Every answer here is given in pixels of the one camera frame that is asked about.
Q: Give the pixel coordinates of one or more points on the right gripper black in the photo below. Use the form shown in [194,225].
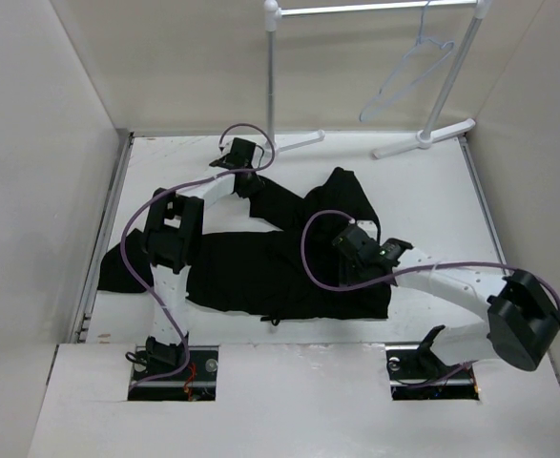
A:
[344,260]

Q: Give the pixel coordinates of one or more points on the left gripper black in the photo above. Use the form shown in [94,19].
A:
[248,166]

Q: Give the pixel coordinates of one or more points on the black trousers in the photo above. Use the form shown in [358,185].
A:
[272,274]

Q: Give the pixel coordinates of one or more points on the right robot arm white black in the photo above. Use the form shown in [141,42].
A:
[518,316]

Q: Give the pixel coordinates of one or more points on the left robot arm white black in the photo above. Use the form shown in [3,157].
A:
[172,237]

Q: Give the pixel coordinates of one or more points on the white garment rack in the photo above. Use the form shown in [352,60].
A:
[423,139]

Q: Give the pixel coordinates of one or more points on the light blue wire hanger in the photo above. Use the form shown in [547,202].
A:
[394,88]

